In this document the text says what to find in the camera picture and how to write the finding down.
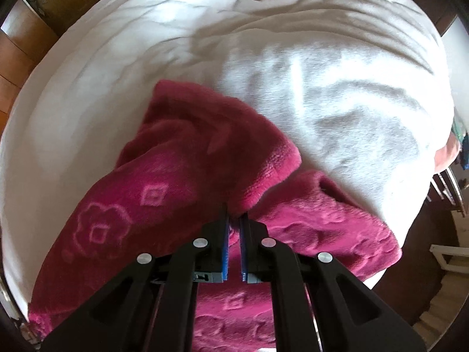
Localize wooden wardrobe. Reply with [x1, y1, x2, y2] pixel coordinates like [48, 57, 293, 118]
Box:
[1, 0, 98, 128]

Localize magenta fleece pants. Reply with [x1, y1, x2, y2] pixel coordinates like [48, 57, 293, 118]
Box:
[29, 80, 402, 351]

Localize white bed blanket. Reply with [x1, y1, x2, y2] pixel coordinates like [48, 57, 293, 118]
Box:
[1, 0, 454, 312]

